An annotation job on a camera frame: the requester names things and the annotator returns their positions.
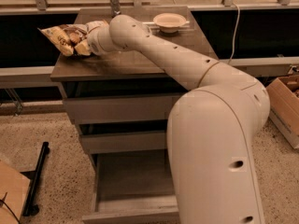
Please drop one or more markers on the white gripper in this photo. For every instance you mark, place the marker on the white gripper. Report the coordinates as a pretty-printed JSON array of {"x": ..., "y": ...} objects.
[{"x": 93, "y": 45}]

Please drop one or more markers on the brown yellow chip bag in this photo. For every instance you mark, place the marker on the brown yellow chip bag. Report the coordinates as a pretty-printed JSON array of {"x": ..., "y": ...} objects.
[{"x": 71, "y": 39}]

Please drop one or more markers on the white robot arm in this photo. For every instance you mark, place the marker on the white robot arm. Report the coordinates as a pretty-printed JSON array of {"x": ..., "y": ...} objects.
[{"x": 210, "y": 128}]

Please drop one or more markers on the grey drawer cabinet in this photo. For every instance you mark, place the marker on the grey drawer cabinet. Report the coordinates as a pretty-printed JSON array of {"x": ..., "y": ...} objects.
[{"x": 112, "y": 65}]

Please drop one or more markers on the grey top drawer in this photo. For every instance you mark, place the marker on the grey top drawer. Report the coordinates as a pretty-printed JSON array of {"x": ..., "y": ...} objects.
[{"x": 120, "y": 100}]

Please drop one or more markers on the grey drawer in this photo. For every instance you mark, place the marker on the grey drawer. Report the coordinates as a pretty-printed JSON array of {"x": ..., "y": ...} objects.
[
  {"x": 123, "y": 136},
  {"x": 133, "y": 188},
  {"x": 120, "y": 100}
]

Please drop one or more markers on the grey middle drawer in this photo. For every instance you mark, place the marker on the grey middle drawer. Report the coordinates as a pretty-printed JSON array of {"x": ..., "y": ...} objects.
[{"x": 123, "y": 136}]

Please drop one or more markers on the grey bottom drawer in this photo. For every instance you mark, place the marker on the grey bottom drawer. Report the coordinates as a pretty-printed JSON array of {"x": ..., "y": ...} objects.
[{"x": 133, "y": 188}]

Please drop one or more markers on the white paper bowl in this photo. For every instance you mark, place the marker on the white paper bowl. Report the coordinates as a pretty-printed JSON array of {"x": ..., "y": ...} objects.
[{"x": 169, "y": 22}]

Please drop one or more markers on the black metal bar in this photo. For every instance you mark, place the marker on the black metal bar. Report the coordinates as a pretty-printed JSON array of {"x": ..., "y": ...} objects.
[{"x": 31, "y": 209}]

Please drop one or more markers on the cardboard box right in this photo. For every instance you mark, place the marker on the cardboard box right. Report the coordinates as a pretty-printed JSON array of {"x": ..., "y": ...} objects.
[{"x": 284, "y": 101}]

